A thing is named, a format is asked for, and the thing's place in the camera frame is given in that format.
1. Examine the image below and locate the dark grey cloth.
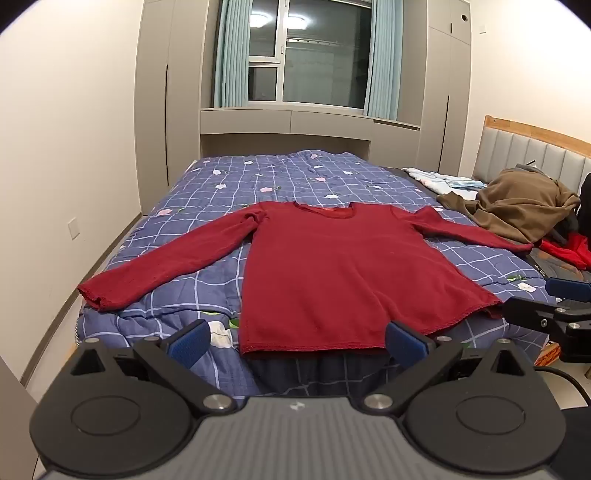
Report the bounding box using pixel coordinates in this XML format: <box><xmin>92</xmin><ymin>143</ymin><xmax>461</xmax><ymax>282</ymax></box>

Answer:
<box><xmin>526</xmin><ymin>247</ymin><xmax>591</xmax><ymax>282</ymax></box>

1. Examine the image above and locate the bright red cloth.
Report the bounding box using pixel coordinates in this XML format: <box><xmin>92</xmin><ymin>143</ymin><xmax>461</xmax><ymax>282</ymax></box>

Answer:
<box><xmin>539</xmin><ymin>232</ymin><xmax>591</xmax><ymax>271</ymax></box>

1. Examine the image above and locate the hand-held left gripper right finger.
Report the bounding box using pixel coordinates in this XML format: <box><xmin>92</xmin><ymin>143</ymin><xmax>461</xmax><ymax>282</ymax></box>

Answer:
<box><xmin>362</xmin><ymin>320</ymin><xmax>536</xmax><ymax>414</ymax></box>

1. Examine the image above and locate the beige window cabinet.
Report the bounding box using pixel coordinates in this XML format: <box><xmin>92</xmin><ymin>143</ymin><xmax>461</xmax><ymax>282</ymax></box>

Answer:
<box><xmin>199</xmin><ymin>106</ymin><xmax>422</xmax><ymax>160</ymax></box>

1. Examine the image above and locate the black cable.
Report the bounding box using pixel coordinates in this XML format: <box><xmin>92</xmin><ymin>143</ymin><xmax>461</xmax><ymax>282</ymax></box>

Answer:
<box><xmin>534</xmin><ymin>366</ymin><xmax>591</xmax><ymax>395</ymax></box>

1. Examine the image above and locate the blue checked floral quilt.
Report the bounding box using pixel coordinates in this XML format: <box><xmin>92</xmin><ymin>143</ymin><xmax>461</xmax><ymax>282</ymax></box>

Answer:
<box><xmin>74</xmin><ymin>150</ymin><xmax>561</xmax><ymax>400</ymax></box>

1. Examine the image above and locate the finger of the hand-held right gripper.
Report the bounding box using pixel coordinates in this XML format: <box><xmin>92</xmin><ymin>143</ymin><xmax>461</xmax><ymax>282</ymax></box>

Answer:
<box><xmin>545</xmin><ymin>277</ymin><xmax>591</xmax><ymax>304</ymax></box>
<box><xmin>502</xmin><ymin>296</ymin><xmax>591</xmax><ymax>334</ymax></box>

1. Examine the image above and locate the red long-sleeve sweater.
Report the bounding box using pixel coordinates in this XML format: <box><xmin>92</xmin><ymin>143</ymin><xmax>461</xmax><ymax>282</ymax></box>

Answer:
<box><xmin>78</xmin><ymin>200</ymin><xmax>535</xmax><ymax>356</ymax></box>

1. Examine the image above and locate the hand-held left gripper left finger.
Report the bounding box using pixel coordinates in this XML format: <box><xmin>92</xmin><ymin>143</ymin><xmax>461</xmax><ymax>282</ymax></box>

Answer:
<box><xmin>69</xmin><ymin>319</ymin><xmax>234</xmax><ymax>414</ymax></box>

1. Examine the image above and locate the brown jacket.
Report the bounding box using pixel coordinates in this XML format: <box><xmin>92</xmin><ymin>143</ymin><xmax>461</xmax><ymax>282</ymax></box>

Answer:
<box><xmin>436</xmin><ymin>166</ymin><xmax>581</xmax><ymax>244</ymax></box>

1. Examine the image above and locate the light blue patterned cloth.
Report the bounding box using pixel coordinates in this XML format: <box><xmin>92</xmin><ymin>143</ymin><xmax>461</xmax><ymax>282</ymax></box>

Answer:
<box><xmin>404</xmin><ymin>167</ymin><xmax>485</xmax><ymax>200</ymax></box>

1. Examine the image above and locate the grey padded headboard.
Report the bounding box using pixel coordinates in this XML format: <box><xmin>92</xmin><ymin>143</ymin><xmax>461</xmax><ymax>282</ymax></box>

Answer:
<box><xmin>472</xmin><ymin>115</ymin><xmax>591</xmax><ymax>195</ymax></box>

